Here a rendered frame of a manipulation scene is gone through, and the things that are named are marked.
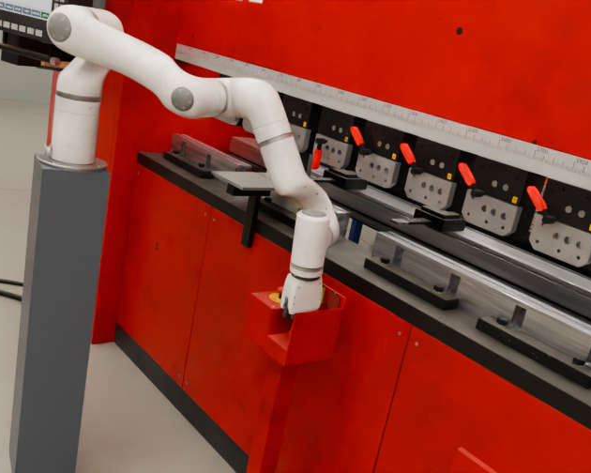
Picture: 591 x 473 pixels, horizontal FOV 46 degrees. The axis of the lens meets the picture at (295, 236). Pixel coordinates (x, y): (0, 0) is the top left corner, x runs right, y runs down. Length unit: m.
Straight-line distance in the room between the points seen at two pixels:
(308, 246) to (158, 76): 0.57
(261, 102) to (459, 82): 0.51
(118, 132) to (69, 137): 0.93
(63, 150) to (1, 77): 7.25
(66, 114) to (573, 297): 1.42
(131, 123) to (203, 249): 0.67
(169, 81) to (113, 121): 1.20
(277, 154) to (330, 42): 0.60
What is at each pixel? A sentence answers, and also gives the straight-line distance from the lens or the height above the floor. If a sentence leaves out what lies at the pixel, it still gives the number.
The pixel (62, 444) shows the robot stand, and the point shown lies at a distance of 2.34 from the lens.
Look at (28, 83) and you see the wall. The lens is 9.26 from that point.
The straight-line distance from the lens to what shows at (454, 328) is 1.71.
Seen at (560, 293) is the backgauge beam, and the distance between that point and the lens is 1.97.
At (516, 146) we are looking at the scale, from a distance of 1.72.
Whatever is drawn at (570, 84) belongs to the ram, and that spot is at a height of 1.47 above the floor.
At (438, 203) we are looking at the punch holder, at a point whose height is 1.12.
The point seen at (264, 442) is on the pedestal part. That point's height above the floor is 0.38.
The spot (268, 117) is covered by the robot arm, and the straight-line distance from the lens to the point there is 1.69.
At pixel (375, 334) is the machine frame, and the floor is 0.75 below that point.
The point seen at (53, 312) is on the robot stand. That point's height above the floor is 0.58.
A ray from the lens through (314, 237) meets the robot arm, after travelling 1.69.
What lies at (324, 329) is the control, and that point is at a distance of 1.82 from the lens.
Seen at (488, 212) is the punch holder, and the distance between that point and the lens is 1.75.
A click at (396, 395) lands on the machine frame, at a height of 0.63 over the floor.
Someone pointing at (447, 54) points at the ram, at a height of 1.49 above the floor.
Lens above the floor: 1.47
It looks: 16 degrees down
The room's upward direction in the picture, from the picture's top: 11 degrees clockwise
